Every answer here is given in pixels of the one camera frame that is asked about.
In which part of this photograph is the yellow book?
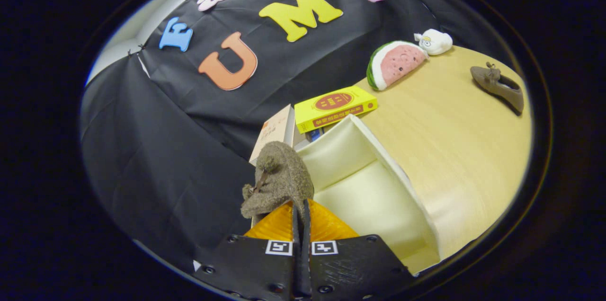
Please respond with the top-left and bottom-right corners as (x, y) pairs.
(294, 85), (378, 134)

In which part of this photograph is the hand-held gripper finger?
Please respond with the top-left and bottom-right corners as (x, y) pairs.
(192, 201), (303, 301)
(302, 198), (416, 301)

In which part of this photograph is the white plush toy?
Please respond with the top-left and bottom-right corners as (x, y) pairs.
(414, 28), (454, 56)

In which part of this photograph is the brown fuzzy shoe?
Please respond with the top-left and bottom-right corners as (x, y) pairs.
(470, 62), (525, 115)
(240, 141), (315, 226)

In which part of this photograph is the watermelon slice plush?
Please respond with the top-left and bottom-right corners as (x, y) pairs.
(366, 40), (429, 92)

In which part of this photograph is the cream storage box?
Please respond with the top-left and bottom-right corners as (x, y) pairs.
(249, 113), (442, 275)

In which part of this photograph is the beige book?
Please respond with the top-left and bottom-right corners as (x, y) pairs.
(249, 104), (296, 167)

